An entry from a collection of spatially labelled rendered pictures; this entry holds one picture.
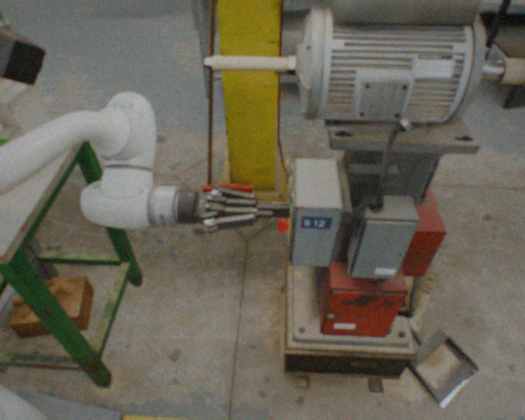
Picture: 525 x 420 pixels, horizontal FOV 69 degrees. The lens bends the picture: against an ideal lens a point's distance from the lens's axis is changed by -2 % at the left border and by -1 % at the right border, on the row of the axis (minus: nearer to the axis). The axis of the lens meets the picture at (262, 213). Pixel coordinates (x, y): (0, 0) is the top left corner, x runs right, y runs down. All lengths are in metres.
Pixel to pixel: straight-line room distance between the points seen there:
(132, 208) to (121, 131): 0.16
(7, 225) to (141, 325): 0.96
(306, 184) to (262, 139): 1.37
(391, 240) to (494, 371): 1.07
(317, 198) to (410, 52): 0.36
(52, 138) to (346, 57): 0.59
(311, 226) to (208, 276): 1.28
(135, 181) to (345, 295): 0.76
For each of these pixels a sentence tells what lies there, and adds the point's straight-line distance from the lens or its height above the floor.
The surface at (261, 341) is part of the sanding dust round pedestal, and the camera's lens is 1.85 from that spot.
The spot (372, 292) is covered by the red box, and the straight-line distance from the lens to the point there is 1.30.
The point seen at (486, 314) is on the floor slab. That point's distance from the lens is 2.19.
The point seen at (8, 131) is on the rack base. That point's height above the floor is 1.02.
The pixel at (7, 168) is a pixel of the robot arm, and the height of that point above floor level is 1.31.
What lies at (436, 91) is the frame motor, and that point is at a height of 1.26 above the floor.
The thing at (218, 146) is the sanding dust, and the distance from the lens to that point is 2.83.
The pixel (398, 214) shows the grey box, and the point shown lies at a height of 0.93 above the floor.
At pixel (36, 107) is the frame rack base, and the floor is 1.03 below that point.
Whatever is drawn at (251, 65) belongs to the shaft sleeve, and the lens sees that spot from 0.98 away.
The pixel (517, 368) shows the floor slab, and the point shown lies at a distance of 2.11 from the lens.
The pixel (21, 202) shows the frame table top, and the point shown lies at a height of 0.93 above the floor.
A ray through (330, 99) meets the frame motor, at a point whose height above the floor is 1.23.
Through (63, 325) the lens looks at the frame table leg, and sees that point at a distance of 1.42.
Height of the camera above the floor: 1.67
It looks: 46 degrees down
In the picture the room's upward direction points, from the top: straight up
